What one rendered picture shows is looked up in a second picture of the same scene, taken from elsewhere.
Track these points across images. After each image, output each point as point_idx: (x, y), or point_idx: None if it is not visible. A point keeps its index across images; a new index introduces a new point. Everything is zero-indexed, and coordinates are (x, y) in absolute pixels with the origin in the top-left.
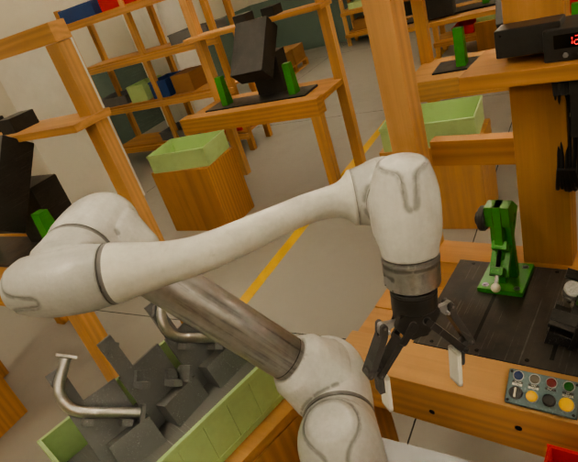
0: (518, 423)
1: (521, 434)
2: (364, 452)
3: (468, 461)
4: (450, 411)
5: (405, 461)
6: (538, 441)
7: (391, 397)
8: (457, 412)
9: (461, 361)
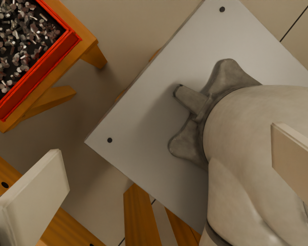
0: (0, 188)
1: (7, 179)
2: (296, 116)
3: (89, 144)
4: (72, 237)
5: (164, 173)
6: None
7: (294, 136)
8: (64, 232)
9: (11, 187)
